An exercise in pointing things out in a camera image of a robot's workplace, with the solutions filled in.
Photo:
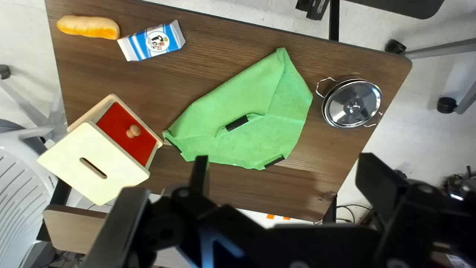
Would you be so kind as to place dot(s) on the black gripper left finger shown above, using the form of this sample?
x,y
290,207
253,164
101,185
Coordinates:
x,y
116,233

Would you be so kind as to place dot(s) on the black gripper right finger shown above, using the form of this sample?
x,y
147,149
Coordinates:
x,y
383,188

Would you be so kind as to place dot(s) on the brown wooden board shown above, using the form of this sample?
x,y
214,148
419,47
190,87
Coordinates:
x,y
74,228

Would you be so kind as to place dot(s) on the black metal stand pole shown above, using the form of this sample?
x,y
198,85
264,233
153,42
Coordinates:
x,y
330,210

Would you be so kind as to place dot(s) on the wooden box with red panel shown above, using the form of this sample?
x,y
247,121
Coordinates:
x,y
89,154

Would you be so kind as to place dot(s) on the steel pot with lid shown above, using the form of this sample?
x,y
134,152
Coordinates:
x,y
351,105

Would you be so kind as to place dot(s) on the white slatted chair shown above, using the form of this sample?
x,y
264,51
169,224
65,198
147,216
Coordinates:
x,y
16,198

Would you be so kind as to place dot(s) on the green cloth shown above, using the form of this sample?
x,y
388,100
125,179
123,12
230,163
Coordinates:
x,y
276,99

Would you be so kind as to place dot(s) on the grey chair base with casters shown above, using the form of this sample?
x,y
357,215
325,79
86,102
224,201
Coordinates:
x,y
436,48
23,106

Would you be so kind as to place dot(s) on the black table leg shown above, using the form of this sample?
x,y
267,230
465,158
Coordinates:
x,y
334,20

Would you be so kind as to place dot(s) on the blue white milk carton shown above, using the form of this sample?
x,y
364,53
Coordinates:
x,y
153,41

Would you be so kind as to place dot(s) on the orange bread loaf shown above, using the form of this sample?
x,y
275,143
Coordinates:
x,y
89,27

